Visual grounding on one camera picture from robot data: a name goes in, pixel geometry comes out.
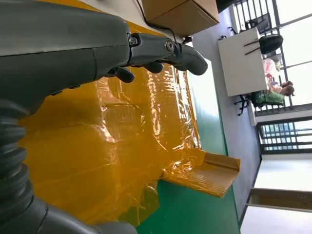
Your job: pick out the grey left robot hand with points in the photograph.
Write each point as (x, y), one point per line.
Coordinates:
(60, 45)

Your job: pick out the brown cardboard box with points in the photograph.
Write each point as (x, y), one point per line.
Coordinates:
(180, 14)

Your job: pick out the white office desk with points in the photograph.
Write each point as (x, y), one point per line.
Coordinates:
(241, 64)

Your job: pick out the green table mat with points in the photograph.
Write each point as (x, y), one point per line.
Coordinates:
(195, 210)

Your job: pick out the translucent plastic bag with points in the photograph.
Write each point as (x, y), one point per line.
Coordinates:
(270, 67)

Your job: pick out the yellow film wrapped cardboard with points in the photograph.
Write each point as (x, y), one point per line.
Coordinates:
(97, 155)

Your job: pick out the black window frame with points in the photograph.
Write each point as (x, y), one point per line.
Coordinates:
(282, 109)

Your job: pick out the black office chair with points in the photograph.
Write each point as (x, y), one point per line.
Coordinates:
(242, 103)
(270, 43)
(262, 22)

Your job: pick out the black metal railing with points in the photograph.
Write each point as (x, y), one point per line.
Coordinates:
(285, 150)

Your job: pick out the person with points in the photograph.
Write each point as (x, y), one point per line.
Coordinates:
(270, 97)

